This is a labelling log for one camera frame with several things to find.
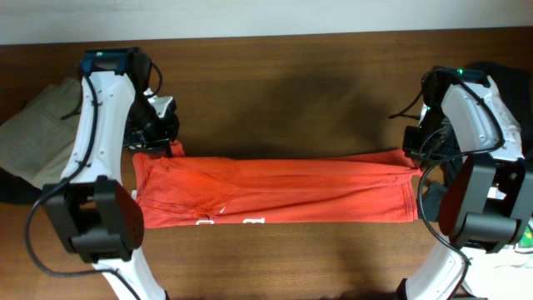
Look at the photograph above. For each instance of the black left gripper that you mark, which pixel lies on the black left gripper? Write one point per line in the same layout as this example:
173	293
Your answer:
161	140

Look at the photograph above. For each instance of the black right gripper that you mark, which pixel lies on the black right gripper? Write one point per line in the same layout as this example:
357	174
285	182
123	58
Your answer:
412	147

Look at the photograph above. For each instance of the red orange t-shirt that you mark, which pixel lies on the red orange t-shirt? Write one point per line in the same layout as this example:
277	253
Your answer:
197	191

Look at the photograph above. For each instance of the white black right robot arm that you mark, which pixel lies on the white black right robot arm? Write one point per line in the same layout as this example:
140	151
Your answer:
476	123

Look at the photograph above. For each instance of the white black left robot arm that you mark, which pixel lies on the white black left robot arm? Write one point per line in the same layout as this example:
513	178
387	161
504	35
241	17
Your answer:
90	210

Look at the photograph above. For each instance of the folded khaki trousers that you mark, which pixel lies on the folded khaki trousers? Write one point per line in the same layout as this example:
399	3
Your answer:
36	143

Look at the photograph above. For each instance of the folded black garment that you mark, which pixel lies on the folded black garment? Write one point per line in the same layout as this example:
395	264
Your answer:
16	190

